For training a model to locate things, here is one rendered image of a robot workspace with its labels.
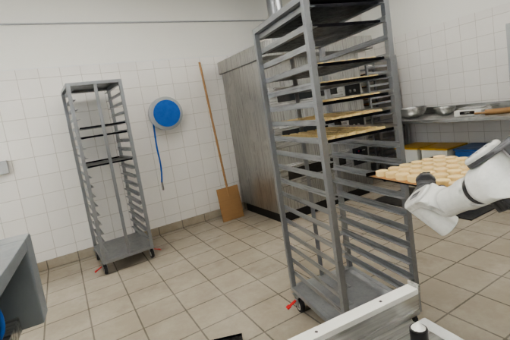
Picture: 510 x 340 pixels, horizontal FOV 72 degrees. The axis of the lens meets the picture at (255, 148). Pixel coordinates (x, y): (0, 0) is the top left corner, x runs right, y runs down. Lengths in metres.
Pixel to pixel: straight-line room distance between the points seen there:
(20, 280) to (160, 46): 4.00
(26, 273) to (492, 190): 0.89
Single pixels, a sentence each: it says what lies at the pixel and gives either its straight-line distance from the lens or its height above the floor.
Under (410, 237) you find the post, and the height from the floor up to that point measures 0.55.
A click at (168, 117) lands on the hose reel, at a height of 1.40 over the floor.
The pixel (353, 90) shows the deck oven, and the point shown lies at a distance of 4.69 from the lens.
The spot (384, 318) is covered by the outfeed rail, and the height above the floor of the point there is 0.87.
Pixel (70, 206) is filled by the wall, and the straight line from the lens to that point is 4.37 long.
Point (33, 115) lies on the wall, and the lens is 4.32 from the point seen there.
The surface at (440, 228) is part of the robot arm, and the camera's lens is 1.05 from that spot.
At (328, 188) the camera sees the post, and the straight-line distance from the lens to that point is 1.71.
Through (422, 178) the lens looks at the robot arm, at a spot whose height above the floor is 1.05.
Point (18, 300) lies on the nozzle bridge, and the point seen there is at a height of 1.08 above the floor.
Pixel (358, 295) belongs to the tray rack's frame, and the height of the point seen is 0.15.
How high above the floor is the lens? 1.34
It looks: 6 degrees down
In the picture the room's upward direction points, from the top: 9 degrees counter-clockwise
